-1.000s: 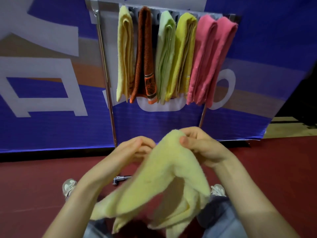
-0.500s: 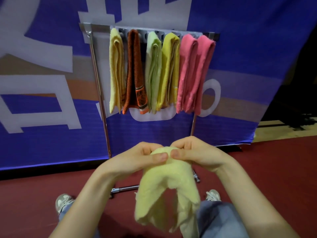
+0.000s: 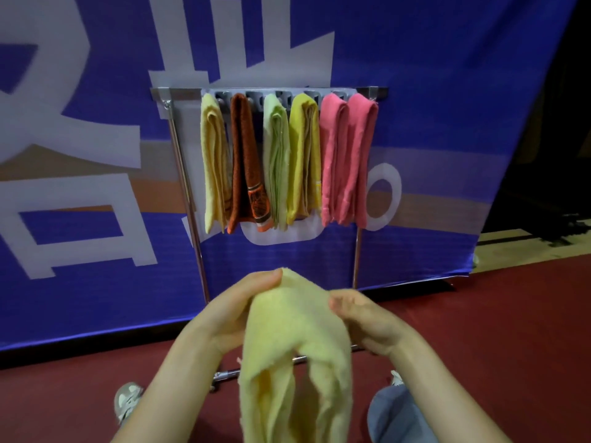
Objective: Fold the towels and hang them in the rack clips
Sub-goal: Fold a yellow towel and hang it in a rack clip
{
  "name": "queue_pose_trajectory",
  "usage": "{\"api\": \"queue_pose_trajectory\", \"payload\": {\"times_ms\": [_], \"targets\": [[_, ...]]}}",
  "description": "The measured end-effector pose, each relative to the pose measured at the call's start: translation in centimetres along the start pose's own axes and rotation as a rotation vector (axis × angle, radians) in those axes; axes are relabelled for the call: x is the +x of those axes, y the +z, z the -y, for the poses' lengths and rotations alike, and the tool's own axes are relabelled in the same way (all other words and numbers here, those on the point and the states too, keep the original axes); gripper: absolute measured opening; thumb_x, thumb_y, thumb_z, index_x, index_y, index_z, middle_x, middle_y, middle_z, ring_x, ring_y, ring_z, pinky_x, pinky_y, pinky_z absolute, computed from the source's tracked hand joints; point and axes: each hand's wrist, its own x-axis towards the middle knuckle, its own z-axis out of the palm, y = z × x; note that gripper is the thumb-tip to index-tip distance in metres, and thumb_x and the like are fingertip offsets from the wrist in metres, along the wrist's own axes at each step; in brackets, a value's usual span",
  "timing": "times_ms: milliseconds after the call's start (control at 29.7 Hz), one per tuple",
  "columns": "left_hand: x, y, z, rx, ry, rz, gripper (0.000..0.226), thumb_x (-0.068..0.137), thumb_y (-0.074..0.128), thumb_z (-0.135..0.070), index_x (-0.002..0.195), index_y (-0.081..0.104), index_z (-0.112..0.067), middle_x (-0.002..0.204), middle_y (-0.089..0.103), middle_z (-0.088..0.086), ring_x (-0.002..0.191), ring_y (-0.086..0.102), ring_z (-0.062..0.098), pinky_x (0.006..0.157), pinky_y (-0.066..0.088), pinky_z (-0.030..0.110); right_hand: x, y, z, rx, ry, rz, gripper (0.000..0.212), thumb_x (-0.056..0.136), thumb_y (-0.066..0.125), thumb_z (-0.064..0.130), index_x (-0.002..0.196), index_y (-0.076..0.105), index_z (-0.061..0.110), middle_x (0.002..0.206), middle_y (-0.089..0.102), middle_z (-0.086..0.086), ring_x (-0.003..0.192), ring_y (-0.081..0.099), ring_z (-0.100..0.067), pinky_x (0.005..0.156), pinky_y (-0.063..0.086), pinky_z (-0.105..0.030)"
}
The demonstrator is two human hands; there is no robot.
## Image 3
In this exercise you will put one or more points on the blue printed banner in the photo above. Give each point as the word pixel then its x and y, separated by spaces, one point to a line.
pixel 438 64

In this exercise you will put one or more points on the black floor equipment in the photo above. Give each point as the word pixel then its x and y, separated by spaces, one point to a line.
pixel 563 230

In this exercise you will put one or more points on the pale yellow-green towel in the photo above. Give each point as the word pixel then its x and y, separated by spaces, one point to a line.
pixel 286 327

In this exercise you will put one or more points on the pale yellow striped towel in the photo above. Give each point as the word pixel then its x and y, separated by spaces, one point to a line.
pixel 214 170

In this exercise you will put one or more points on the light green towel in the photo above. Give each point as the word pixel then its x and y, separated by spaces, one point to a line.
pixel 276 166

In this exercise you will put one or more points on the bright yellow towel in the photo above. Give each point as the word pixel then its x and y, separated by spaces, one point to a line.
pixel 302 161

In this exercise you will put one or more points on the pink towel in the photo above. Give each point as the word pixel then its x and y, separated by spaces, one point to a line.
pixel 332 161
pixel 362 161

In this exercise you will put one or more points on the person's left shoe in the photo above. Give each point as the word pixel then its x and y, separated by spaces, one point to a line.
pixel 127 401

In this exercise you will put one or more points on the grey clip hook bar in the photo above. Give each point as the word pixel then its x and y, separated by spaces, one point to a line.
pixel 254 96

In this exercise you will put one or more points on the person's right forearm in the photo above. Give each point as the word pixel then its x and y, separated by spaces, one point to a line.
pixel 448 401

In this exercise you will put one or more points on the person's left forearm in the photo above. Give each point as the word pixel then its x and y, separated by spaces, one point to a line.
pixel 171 396

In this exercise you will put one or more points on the orange towel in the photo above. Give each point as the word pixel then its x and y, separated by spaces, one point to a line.
pixel 244 166

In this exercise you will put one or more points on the chrome metal rack frame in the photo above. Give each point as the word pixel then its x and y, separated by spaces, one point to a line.
pixel 180 93

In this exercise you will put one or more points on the person's right hand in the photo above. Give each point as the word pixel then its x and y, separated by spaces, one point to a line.
pixel 374 322

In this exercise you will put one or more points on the person's left hand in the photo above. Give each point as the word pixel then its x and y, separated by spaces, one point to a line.
pixel 226 313

